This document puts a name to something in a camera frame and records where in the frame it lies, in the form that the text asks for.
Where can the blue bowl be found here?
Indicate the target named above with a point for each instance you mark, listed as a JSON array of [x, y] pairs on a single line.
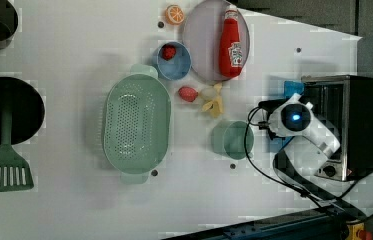
[[176, 68]]

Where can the green slotted spatula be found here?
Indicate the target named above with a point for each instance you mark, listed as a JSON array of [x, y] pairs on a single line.
[[15, 172]]

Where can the red ketchup bottle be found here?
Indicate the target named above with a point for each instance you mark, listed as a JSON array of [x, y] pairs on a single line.
[[230, 48]]

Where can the blue metal frame rail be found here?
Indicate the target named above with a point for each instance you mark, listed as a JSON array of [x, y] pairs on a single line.
[[315, 224]]

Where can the orange slice toy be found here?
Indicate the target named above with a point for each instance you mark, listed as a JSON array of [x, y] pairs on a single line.
[[174, 15]]

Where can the green mug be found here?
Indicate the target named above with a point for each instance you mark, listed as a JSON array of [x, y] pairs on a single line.
[[232, 139]]

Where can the black toaster oven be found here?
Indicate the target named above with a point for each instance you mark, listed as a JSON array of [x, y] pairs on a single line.
[[345, 102]]

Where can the red strawberry in bowl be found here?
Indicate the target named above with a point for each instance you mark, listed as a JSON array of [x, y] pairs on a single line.
[[168, 52]]

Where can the green plastic colander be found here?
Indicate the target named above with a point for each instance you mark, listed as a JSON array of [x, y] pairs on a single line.
[[136, 124]]

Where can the peeled banana toy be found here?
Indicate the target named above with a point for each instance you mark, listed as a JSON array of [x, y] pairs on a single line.
[[213, 100]]

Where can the red strawberry toy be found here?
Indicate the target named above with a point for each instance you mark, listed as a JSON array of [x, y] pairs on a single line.
[[188, 94]]

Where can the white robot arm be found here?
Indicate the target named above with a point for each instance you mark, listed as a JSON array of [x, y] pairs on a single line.
[[312, 144]]

